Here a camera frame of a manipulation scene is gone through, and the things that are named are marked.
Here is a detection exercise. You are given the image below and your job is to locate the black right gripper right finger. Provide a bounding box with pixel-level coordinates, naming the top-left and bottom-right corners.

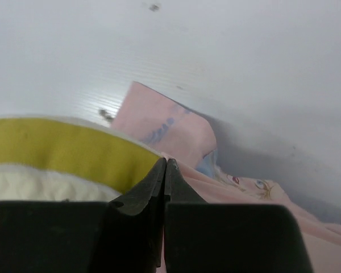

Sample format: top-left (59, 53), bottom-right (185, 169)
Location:
top-left (164, 159), bottom-right (207, 204)

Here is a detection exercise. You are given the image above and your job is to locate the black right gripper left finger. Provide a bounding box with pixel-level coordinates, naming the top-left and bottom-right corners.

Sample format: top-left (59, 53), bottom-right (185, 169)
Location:
top-left (109, 158), bottom-right (166, 216)

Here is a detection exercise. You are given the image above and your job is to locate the pink printed pillowcase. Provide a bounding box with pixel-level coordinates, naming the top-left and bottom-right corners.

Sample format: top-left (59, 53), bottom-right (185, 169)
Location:
top-left (111, 82), bottom-right (341, 272)

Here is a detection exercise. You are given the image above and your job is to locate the cream quilted pillow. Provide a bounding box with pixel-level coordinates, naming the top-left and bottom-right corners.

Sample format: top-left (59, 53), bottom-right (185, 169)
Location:
top-left (0, 117), bottom-right (160, 201)

